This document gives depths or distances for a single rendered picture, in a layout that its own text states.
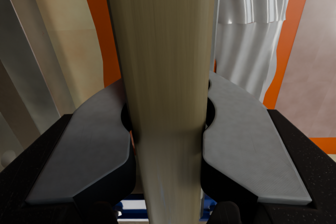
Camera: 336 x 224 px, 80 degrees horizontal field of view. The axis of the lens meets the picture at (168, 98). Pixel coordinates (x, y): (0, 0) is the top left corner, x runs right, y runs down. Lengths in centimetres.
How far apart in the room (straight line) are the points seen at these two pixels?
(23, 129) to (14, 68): 174
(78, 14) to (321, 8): 25
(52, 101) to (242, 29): 22
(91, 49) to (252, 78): 19
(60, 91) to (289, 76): 28
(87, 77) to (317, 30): 27
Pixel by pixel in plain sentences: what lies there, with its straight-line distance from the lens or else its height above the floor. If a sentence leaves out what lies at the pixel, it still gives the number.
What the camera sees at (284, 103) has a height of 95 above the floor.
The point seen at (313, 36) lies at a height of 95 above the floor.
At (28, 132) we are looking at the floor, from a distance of 199.
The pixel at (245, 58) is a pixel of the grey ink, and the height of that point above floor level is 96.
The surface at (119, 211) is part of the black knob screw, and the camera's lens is 38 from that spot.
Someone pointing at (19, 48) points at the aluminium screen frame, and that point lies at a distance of 25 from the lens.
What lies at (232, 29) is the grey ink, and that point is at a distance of 24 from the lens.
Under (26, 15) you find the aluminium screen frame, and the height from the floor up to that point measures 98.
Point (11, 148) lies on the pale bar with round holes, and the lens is 33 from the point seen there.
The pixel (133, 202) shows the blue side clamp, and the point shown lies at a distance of 37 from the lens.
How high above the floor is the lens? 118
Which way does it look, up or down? 57 degrees down
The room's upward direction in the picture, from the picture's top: 177 degrees counter-clockwise
